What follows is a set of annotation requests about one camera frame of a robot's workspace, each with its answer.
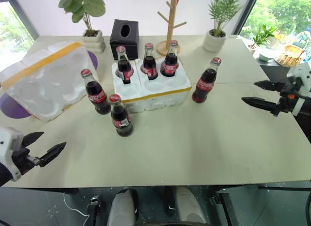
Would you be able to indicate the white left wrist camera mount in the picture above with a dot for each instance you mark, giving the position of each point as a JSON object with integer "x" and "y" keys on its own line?
{"x": 7, "y": 141}

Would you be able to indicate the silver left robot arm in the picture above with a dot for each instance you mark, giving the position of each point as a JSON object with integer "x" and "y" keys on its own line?
{"x": 3, "y": 175}

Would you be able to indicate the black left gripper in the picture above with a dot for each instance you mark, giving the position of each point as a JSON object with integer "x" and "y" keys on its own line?
{"x": 22, "y": 159}

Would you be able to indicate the black centre table post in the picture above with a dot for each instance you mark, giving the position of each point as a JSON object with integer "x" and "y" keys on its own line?
{"x": 170, "y": 199}

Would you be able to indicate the palm plant in white pot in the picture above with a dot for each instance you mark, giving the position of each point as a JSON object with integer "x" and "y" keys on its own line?
{"x": 213, "y": 42}

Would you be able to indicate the woven wicker basket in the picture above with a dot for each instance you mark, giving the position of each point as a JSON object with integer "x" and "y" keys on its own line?
{"x": 290, "y": 57}

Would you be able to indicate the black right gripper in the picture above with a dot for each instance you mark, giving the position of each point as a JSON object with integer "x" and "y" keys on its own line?
{"x": 286, "y": 99}

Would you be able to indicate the white foam bottle tray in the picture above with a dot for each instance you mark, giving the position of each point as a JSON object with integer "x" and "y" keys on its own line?
{"x": 160, "y": 94}

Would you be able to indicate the wooden mug tree stand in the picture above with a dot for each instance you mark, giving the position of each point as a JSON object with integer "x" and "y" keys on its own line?
{"x": 170, "y": 22}

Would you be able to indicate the black side table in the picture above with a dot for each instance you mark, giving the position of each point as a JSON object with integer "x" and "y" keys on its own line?
{"x": 274, "y": 73}

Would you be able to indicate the grey rounded robot leg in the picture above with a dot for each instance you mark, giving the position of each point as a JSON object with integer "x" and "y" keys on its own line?
{"x": 121, "y": 209}
{"x": 189, "y": 207}

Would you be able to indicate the glass cola bottle red cap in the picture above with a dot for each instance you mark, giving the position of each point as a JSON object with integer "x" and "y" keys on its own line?
{"x": 124, "y": 68}
{"x": 205, "y": 86}
{"x": 97, "y": 97}
{"x": 149, "y": 65}
{"x": 170, "y": 64}
{"x": 121, "y": 119}

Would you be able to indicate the white foam lid yellow tape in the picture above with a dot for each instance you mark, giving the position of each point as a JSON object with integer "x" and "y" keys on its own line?
{"x": 46, "y": 82}

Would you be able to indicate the black tissue box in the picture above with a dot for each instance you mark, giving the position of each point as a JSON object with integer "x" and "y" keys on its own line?
{"x": 124, "y": 45}

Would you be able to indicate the round-leaf plant in white pot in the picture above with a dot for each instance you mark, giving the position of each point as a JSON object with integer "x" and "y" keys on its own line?
{"x": 93, "y": 39}

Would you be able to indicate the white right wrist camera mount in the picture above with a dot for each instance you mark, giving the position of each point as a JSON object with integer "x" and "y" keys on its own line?
{"x": 301, "y": 75}

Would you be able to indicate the purple round mat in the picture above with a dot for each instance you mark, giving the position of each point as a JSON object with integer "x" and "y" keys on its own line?
{"x": 12, "y": 109}
{"x": 93, "y": 59}

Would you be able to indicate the white bowl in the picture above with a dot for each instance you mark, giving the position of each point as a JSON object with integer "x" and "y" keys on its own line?
{"x": 266, "y": 57}

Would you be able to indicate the black table leg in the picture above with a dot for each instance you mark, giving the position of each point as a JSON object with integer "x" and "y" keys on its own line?
{"x": 222, "y": 206}
{"x": 94, "y": 211}

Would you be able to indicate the small green background plant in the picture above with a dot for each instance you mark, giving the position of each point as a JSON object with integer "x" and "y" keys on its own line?
{"x": 262, "y": 36}

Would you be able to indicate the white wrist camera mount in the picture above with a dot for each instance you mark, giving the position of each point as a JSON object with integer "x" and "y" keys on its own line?
{"x": 301, "y": 75}
{"x": 7, "y": 141}

